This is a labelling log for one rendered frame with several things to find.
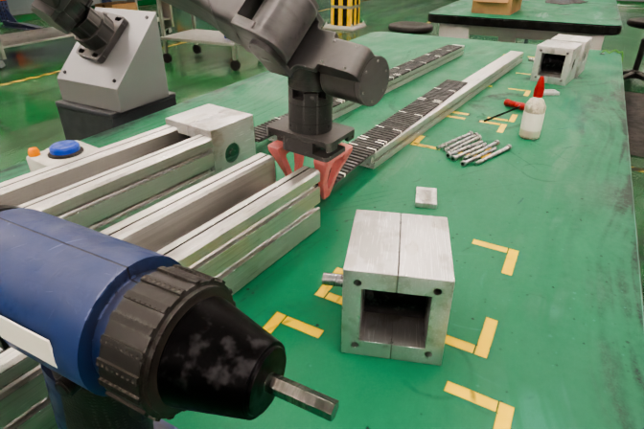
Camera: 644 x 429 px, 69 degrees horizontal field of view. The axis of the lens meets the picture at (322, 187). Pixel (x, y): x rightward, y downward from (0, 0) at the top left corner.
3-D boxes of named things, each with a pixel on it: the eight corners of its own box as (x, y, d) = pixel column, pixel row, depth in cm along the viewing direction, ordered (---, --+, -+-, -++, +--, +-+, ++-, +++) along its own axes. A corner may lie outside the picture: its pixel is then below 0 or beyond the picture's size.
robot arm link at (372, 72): (282, -21, 52) (241, 42, 51) (365, -12, 45) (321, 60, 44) (328, 47, 61) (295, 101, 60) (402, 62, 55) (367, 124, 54)
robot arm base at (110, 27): (105, 14, 111) (79, 56, 109) (79, -10, 104) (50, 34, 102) (130, 21, 107) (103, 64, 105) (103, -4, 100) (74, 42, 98)
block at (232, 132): (205, 152, 83) (198, 101, 79) (257, 169, 77) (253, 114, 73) (164, 169, 77) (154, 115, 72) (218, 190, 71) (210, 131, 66)
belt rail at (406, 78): (451, 53, 159) (452, 44, 157) (463, 55, 157) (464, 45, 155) (267, 140, 89) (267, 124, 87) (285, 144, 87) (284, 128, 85)
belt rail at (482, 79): (509, 59, 149) (510, 50, 148) (521, 61, 147) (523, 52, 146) (353, 163, 79) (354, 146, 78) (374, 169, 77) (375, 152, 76)
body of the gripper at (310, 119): (329, 157, 57) (331, 100, 54) (264, 139, 62) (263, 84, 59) (356, 141, 62) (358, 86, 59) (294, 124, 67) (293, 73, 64)
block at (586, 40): (542, 64, 143) (550, 33, 139) (584, 70, 137) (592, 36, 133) (534, 71, 136) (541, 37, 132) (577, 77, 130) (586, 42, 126)
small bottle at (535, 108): (514, 135, 91) (526, 75, 85) (527, 131, 92) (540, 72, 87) (530, 141, 88) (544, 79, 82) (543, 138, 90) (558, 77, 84)
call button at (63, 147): (72, 148, 71) (69, 137, 70) (87, 155, 69) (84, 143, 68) (46, 158, 68) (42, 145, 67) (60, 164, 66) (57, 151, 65)
